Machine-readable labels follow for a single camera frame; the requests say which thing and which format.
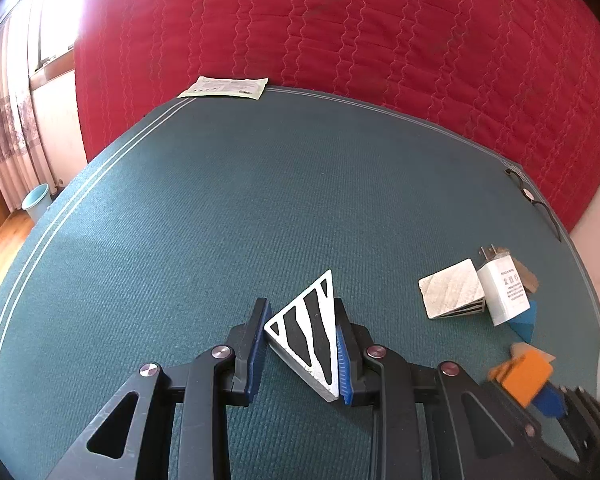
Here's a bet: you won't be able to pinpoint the bright window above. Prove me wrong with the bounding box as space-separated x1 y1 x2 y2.
30 0 98 73

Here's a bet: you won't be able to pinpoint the blue block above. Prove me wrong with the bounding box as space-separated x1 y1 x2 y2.
507 300 539 344

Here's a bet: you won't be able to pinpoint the red quilted blanket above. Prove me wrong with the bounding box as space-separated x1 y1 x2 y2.
74 0 600 233

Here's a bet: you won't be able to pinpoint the white square block striped sides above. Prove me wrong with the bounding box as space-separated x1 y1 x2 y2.
418 258 487 320

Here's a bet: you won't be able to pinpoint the white paper sheet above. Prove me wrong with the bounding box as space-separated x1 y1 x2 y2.
176 76 270 101

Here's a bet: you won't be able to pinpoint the orange block black stripes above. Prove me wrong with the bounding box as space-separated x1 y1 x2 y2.
487 350 554 407

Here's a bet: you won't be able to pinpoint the tan wooden block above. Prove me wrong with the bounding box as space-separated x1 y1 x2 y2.
511 342 557 362
495 246 539 295

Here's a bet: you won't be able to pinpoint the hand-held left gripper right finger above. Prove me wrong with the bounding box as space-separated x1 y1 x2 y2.
332 300 556 480

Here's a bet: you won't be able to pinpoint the light blue waste bin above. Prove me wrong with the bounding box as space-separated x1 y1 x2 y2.
21 183 51 223

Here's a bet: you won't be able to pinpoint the white triangular block black stripes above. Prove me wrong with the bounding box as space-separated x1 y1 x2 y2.
263 269 342 403

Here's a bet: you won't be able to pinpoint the patterned window curtain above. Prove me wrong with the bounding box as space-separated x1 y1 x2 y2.
0 0 81 211

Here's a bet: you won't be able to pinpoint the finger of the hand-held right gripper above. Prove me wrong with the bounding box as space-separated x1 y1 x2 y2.
530 382 600 458

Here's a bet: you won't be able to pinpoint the white charger adapter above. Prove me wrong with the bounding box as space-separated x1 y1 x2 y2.
476 245 532 327

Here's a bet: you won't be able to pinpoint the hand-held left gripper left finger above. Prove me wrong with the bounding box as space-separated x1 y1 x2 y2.
45 297 273 480

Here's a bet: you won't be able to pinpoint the green table mat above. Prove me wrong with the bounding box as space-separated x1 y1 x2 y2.
0 85 600 480

